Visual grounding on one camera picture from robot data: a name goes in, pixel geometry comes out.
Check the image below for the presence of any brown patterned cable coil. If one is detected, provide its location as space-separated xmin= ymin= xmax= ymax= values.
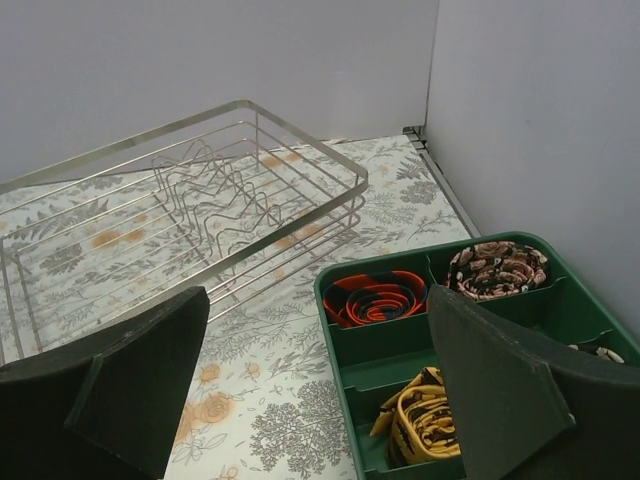
xmin=444 ymin=240 xmax=550 ymax=302

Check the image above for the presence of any floral table mat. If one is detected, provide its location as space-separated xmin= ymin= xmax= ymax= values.
xmin=0 ymin=134 xmax=481 ymax=480

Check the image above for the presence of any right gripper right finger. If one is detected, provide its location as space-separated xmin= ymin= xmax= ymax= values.
xmin=428 ymin=286 xmax=639 ymax=479

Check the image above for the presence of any aluminium frame rail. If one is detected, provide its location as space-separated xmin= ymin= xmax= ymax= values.
xmin=402 ymin=126 xmax=481 ymax=238

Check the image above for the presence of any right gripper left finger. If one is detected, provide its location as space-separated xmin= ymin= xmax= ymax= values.
xmin=1 ymin=286 xmax=210 ymax=479

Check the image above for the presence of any yellow cable coil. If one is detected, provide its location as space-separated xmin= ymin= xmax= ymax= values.
xmin=368 ymin=366 xmax=464 ymax=470

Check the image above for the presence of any orange black cable coil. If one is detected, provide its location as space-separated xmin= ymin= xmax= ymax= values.
xmin=322 ymin=269 xmax=430 ymax=330

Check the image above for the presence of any green compartment tray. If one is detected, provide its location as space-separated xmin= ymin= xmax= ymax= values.
xmin=315 ymin=232 xmax=639 ymax=479

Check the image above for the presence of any wire dish rack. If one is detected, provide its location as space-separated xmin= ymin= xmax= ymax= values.
xmin=1 ymin=99 xmax=369 ymax=363

